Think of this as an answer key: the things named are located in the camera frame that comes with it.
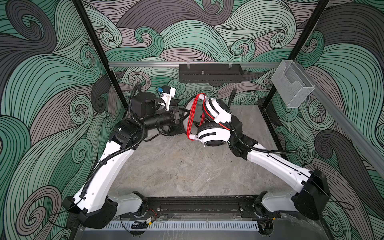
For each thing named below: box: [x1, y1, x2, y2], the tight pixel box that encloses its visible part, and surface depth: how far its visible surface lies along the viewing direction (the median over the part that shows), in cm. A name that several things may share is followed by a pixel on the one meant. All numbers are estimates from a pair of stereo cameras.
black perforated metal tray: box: [178, 64, 244, 83], surface depth 97 cm
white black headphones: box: [183, 95, 232, 147], surface depth 42 cm
